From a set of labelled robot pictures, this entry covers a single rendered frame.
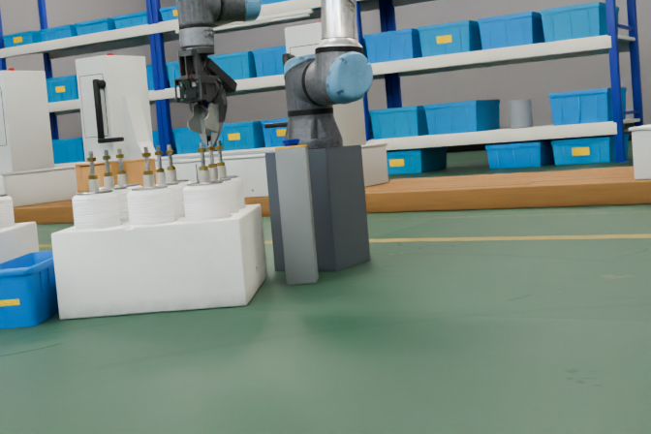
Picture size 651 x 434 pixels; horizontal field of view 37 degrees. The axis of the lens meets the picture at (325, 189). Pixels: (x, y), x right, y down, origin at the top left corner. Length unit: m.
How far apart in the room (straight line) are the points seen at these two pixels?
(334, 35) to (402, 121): 4.56
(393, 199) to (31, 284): 2.08
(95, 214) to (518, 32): 4.78
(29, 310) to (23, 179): 3.41
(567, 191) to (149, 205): 1.92
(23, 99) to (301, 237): 3.44
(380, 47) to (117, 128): 2.61
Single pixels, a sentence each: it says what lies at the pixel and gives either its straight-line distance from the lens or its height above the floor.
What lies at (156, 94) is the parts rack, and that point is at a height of 0.75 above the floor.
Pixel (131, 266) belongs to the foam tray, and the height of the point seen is 0.10.
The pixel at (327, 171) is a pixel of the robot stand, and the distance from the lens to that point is 2.35.
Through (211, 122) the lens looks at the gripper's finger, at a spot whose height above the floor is 0.38.
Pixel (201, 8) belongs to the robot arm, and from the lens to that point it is 2.15.
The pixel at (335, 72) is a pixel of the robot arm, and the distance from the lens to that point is 2.28.
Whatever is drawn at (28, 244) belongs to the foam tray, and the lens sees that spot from 2.43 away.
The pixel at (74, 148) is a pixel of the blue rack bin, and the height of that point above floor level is 0.37.
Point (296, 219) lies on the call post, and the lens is 2.21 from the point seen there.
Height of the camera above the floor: 0.34
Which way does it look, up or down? 3 degrees down
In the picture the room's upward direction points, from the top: 5 degrees counter-clockwise
